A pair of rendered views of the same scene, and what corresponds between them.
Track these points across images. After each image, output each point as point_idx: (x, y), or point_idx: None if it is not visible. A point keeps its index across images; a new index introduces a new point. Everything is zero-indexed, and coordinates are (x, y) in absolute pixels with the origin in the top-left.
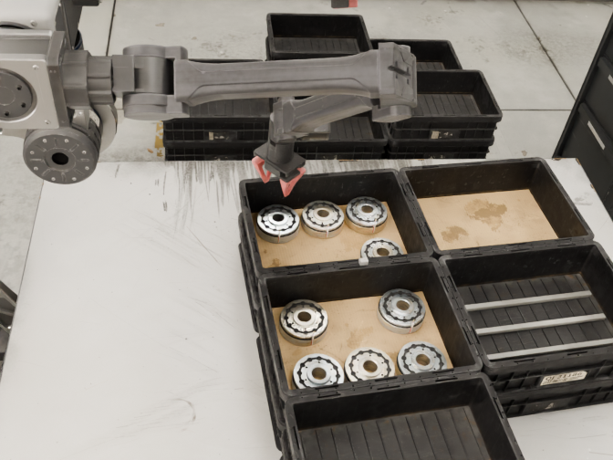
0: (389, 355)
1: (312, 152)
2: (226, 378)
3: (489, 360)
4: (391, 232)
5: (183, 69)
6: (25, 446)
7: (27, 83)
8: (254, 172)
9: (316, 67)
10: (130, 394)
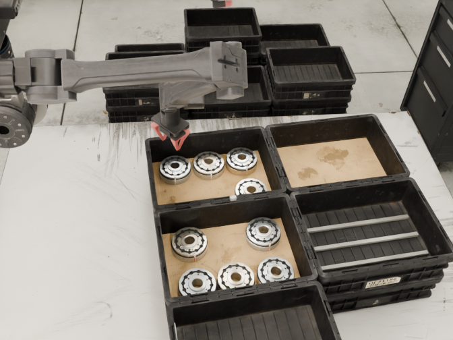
0: (253, 267)
1: (216, 111)
2: (136, 285)
3: (323, 272)
4: (260, 173)
5: (68, 67)
6: None
7: None
8: None
9: (165, 61)
10: (65, 299)
